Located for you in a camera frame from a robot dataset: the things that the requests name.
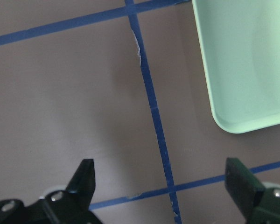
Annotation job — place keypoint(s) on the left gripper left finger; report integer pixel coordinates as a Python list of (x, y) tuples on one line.
[(82, 183)]

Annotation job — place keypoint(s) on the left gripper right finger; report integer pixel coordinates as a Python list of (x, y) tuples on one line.
[(243, 186)]

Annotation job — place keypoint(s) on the mint green tray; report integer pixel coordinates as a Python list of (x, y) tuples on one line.
[(240, 47)]

